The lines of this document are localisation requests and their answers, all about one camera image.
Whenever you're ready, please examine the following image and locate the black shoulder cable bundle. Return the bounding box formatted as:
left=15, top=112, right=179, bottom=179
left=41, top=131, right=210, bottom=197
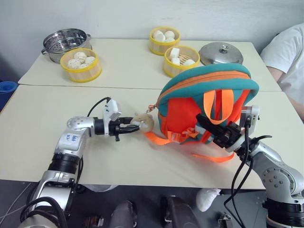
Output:
left=19, top=196, right=70, bottom=228

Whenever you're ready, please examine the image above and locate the bamboo steamer with speckled buns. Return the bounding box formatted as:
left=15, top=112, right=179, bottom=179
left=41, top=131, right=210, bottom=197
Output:
left=59, top=48, right=103, bottom=83

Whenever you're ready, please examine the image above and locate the white cloth bundle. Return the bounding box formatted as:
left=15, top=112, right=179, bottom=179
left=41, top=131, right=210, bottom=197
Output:
left=196, top=188, right=222, bottom=213

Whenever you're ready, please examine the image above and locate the yellow rimmed bamboo steamer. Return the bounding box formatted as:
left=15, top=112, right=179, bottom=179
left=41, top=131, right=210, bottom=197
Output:
left=162, top=45, right=201, bottom=78
left=149, top=26, right=181, bottom=57

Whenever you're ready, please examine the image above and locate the tan plush hamster charm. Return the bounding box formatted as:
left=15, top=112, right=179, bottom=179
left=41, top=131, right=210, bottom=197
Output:
left=130, top=104, right=158, bottom=133

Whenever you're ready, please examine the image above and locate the perforated steel steamer pot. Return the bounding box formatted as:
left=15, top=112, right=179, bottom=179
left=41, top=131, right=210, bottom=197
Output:
left=41, top=28, right=93, bottom=65

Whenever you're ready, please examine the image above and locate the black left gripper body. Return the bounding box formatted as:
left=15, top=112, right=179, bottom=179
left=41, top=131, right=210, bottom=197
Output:
left=104, top=117, right=127, bottom=143

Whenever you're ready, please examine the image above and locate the white cloth scrap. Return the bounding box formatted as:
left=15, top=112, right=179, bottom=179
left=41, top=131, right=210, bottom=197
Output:
left=85, top=184, right=118, bottom=193

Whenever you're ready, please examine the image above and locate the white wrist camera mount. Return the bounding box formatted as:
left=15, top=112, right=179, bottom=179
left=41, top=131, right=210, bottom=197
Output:
left=102, top=99, right=123, bottom=124
left=224, top=105, right=261, bottom=153

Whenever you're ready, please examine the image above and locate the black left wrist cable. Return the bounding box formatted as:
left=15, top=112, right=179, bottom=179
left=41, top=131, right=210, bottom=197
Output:
left=86, top=96, right=112, bottom=117

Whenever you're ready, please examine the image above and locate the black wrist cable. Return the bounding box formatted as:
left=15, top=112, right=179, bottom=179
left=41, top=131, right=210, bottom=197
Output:
left=224, top=117, right=273, bottom=228
left=86, top=96, right=112, bottom=117

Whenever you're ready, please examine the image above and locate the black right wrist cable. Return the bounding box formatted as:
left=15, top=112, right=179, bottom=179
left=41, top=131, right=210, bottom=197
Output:
left=224, top=117, right=273, bottom=228

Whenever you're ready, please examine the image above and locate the dark rounded shape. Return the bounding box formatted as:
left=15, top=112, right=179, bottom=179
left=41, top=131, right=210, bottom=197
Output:
left=110, top=200, right=139, bottom=228

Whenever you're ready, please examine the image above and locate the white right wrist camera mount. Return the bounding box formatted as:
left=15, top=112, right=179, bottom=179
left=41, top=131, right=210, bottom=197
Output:
left=224, top=105, right=261, bottom=153

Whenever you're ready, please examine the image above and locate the person in white shirt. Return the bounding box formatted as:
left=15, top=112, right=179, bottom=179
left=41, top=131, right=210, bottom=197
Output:
left=260, top=22, right=304, bottom=124

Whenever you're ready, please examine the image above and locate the orange and teal backpack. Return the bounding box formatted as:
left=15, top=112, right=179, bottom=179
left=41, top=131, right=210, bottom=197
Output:
left=144, top=63, right=260, bottom=163

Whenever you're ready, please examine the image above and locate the steel pot lid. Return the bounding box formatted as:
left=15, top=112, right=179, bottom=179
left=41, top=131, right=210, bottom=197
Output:
left=199, top=41, right=244, bottom=66

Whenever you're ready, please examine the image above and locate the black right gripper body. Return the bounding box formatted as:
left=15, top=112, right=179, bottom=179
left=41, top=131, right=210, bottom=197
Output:
left=213, top=122, right=246, bottom=149

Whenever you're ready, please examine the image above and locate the blue round container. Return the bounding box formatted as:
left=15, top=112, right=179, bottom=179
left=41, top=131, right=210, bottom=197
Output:
left=0, top=80, right=19, bottom=112

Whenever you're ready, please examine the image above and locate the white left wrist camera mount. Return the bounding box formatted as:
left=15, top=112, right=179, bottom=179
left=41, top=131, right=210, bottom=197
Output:
left=102, top=99, right=123, bottom=124

